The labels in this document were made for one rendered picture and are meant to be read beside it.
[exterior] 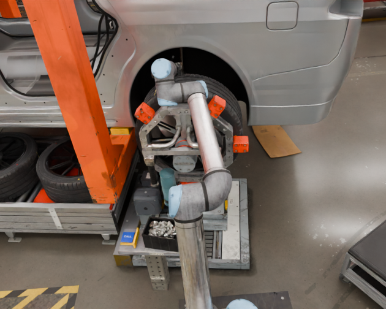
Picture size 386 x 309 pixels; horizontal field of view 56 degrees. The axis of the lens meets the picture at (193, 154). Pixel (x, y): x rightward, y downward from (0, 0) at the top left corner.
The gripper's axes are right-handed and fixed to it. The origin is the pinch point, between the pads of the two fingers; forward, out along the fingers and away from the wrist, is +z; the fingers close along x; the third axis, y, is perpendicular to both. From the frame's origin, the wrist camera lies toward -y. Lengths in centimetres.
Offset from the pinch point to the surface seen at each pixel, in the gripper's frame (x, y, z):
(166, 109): -19.5, -5.1, -7.6
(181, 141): -39.2, -1.3, 0.5
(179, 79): -3.8, 1.1, 10.8
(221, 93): -15.2, 24.2, 11.2
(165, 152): -41.6, -6.5, -16.9
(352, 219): -120, 104, 72
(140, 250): -97, -31, -15
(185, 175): -63, -6, 18
